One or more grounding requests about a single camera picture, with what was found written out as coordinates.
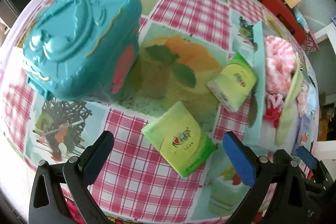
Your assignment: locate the red gift box right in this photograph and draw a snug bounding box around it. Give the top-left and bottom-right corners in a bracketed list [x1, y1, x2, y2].
[258, 0, 306, 45]

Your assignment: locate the teal shallow box tray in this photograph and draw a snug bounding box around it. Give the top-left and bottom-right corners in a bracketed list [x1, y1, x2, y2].
[241, 20, 320, 151]

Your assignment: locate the patterned checkered tablecloth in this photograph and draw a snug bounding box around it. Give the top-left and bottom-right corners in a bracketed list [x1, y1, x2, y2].
[0, 0, 321, 224]

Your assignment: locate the light green cloth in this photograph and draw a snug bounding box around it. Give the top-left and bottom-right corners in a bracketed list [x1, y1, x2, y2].
[275, 53, 303, 146]

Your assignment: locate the green tissue pack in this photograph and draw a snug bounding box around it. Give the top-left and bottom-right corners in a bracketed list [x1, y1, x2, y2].
[207, 53, 257, 113]
[141, 101, 216, 177]

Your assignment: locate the blue face mask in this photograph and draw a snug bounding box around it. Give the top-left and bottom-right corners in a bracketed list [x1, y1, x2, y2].
[307, 83, 318, 117]

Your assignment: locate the pink white fluffy towel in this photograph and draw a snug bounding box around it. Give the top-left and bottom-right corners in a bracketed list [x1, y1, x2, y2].
[264, 35, 297, 97]

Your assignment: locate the pink floral scrunchie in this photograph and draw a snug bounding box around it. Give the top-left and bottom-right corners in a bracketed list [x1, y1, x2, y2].
[297, 80, 309, 117]

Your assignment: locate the teal plastic toy case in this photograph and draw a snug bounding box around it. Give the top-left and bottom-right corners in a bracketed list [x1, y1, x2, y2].
[23, 0, 142, 103]

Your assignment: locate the red patterned box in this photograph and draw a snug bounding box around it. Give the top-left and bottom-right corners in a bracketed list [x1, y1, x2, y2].
[301, 31, 319, 54]

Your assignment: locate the blue wet wipes pack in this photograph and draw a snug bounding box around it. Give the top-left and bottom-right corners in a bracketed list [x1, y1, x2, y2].
[293, 7, 309, 34]

